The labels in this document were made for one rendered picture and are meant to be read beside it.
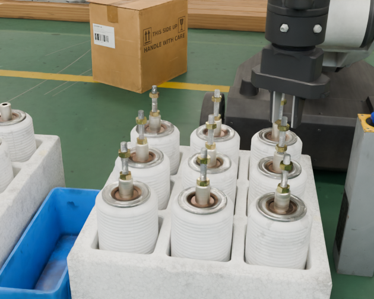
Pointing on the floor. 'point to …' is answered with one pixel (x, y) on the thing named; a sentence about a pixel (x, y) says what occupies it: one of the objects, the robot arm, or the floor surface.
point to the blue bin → (46, 248)
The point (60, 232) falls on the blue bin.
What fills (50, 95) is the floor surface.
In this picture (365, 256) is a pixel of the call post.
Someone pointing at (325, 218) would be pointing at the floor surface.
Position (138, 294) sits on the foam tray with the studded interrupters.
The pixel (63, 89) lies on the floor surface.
